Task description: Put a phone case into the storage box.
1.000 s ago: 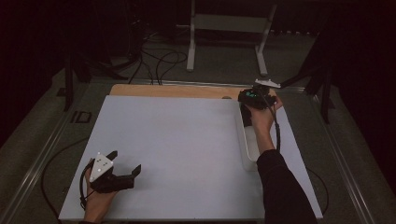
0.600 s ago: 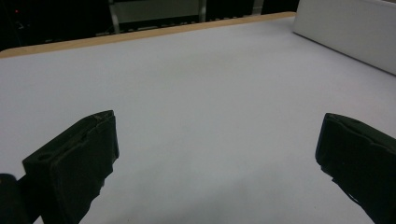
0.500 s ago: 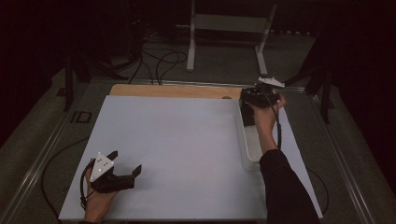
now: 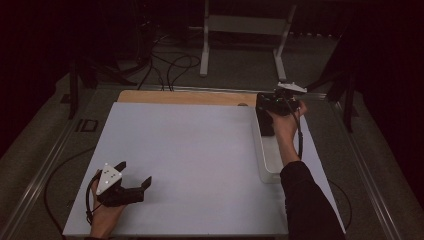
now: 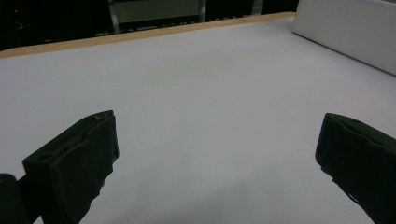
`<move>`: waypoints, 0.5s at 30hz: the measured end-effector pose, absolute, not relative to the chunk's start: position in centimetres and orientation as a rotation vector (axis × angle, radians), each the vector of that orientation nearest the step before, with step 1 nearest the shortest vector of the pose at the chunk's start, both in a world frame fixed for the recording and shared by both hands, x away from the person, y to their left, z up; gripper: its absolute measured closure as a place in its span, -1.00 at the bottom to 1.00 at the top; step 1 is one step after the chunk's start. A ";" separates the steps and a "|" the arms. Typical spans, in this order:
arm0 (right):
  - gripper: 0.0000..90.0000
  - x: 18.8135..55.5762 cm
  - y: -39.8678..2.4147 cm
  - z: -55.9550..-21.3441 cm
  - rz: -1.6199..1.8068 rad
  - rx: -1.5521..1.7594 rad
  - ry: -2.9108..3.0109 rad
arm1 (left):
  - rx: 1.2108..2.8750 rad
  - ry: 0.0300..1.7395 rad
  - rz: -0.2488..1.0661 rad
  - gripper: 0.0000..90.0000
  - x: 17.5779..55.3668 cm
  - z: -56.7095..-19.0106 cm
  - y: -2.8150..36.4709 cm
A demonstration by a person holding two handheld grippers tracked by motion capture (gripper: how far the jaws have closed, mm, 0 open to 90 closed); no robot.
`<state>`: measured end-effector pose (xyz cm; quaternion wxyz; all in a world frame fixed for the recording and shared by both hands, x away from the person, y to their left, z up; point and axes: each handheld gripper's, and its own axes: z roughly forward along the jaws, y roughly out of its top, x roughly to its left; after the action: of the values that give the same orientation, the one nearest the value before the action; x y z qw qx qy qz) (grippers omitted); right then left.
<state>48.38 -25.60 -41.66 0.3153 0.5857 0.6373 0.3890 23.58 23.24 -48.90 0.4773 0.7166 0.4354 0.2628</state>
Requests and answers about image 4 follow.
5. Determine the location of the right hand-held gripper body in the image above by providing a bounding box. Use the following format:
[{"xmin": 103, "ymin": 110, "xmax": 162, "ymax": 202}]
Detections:
[{"xmin": 256, "ymin": 81, "xmax": 308, "ymax": 117}]

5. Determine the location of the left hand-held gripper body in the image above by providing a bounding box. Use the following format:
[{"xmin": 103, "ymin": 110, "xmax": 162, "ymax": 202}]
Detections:
[{"xmin": 95, "ymin": 162, "xmax": 146, "ymax": 208}]

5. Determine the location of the white plastic bin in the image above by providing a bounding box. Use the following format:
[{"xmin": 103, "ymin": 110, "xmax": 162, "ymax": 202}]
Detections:
[{"xmin": 252, "ymin": 105, "xmax": 292, "ymax": 185}]

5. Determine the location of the person's right hand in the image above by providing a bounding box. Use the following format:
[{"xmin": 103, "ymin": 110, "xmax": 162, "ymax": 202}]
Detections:
[{"xmin": 268, "ymin": 100, "xmax": 308, "ymax": 145}]

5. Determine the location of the person's left hand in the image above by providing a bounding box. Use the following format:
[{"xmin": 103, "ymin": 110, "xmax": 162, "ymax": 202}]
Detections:
[{"xmin": 89, "ymin": 179, "xmax": 126, "ymax": 239}]

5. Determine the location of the white table sheet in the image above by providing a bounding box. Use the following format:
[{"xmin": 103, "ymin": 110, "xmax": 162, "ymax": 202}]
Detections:
[{"xmin": 62, "ymin": 101, "xmax": 346, "ymax": 238}]

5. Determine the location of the black metal stand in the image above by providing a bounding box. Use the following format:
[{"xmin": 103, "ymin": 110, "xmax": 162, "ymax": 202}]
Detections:
[
  {"xmin": 304, "ymin": 56, "xmax": 360, "ymax": 134},
  {"xmin": 67, "ymin": 54, "xmax": 138, "ymax": 120}
]

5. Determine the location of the grey metal stand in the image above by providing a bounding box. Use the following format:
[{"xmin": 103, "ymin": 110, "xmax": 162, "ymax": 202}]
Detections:
[{"xmin": 199, "ymin": 0, "xmax": 298, "ymax": 83}]

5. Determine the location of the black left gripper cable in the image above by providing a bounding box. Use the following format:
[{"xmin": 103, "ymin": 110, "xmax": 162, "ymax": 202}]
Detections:
[{"xmin": 85, "ymin": 169, "xmax": 103, "ymax": 225}]

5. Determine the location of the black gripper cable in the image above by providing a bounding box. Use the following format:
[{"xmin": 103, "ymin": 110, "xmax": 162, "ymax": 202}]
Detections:
[
  {"xmin": 85, "ymin": 169, "xmax": 103, "ymax": 225},
  {"xmin": 289, "ymin": 99, "xmax": 304, "ymax": 161}
]

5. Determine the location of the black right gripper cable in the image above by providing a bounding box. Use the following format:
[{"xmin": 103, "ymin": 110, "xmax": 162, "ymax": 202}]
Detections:
[{"xmin": 289, "ymin": 99, "xmax": 304, "ymax": 161}]

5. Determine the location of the black floor cable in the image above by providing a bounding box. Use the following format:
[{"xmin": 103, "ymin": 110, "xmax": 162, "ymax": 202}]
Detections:
[
  {"xmin": 44, "ymin": 146, "xmax": 96, "ymax": 235},
  {"xmin": 329, "ymin": 180, "xmax": 353, "ymax": 232}
]

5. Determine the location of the bundle of black floor cables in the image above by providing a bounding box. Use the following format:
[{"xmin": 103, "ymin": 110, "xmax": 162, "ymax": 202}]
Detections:
[{"xmin": 136, "ymin": 31, "xmax": 202, "ymax": 92}]

